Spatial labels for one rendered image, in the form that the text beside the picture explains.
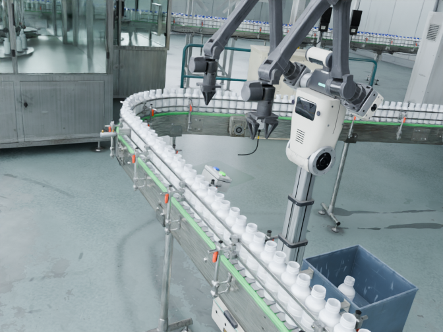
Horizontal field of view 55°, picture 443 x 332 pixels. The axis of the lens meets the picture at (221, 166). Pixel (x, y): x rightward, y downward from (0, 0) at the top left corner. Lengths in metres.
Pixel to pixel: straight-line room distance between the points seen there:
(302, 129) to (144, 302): 1.53
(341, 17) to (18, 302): 2.42
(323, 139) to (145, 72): 5.20
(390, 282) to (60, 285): 2.06
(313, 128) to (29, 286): 2.07
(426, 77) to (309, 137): 5.52
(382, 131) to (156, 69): 4.17
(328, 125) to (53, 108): 3.36
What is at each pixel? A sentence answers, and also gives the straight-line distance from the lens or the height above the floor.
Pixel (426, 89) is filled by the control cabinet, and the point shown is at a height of 0.76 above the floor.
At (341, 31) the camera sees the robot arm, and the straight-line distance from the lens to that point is 1.79.
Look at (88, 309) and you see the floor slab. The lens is 2.89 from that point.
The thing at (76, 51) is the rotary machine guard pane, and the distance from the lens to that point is 4.75.
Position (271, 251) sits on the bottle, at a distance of 1.42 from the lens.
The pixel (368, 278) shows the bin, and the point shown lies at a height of 0.84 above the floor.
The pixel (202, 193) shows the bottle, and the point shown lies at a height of 1.13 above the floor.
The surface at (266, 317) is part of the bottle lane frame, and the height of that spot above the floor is 0.97.
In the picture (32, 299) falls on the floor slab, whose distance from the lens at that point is 3.03.
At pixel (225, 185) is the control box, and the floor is 1.07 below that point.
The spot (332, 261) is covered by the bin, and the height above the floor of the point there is 0.90.
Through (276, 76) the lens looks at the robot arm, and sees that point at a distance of 1.56.
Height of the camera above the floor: 1.92
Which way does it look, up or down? 23 degrees down
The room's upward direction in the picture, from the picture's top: 7 degrees clockwise
